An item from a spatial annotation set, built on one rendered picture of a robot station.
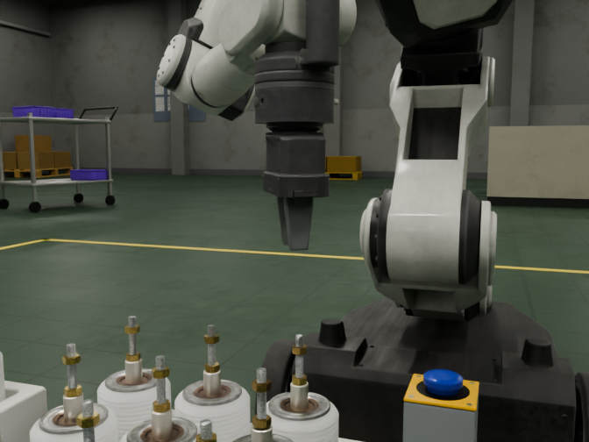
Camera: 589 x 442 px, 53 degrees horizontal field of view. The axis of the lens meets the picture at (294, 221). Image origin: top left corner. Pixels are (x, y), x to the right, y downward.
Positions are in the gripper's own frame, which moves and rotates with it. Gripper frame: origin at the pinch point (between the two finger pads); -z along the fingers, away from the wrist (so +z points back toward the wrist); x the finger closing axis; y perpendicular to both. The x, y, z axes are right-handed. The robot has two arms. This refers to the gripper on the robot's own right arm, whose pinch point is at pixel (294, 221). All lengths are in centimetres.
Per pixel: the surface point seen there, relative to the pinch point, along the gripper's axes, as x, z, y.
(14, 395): -31, -30, -37
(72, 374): -4.3, -17.5, -25.1
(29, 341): -116, -48, -51
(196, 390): -8.7, -22.8, -10.8
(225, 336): -106, -48, 6
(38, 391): -32, -30, -34
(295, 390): -0.5, -20.5, 0.3
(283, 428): 2.3, -23.6, -1.9
